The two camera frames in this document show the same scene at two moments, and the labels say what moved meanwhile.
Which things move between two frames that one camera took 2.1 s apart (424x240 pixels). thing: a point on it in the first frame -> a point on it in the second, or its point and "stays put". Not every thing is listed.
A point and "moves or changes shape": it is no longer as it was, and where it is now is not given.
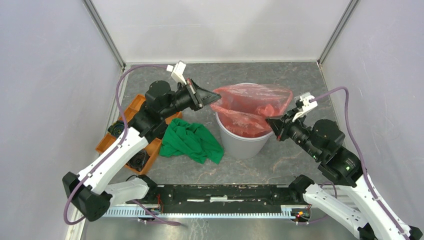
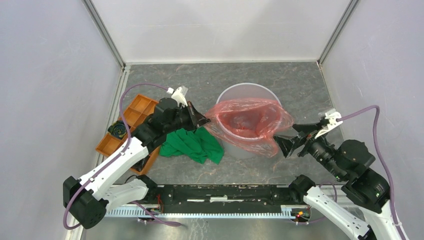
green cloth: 190,140 stays put
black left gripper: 199,97 -> 197,118
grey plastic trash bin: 240,147 -> 247,90
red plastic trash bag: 243,109 moves or changes shape
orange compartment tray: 152,147 stays put
